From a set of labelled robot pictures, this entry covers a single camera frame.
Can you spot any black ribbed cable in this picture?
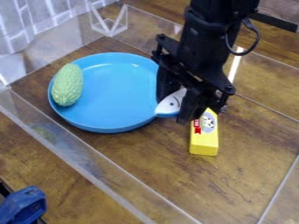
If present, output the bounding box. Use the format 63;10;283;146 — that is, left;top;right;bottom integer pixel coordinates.
224;17;261;57

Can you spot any black baseboard strip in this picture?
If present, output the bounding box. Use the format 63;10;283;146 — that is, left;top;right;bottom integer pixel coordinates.
249;12;299;33

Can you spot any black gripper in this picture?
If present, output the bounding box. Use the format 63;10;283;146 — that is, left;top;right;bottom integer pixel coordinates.
152;7;244;124

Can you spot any blue round plastic tray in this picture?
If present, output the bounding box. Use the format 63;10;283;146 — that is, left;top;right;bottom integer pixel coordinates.
48;52;176;133

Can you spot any grey checkered curtain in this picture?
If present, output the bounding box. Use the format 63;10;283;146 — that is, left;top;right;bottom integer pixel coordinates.
0;0;119;57

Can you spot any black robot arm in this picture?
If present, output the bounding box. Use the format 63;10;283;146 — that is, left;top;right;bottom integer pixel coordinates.
152;0;259;124

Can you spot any blue plastic clamp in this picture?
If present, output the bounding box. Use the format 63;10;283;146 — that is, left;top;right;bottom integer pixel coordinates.
0;185;47;224

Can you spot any yellow toy butter block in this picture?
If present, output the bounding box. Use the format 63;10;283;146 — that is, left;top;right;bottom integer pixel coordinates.
189;108;219;156

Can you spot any green bumpy toy gourd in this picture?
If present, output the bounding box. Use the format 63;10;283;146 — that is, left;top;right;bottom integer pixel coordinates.
51;64;83;107

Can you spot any white wooden toy fish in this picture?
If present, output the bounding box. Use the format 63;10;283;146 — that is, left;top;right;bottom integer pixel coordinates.
153;87;187;117

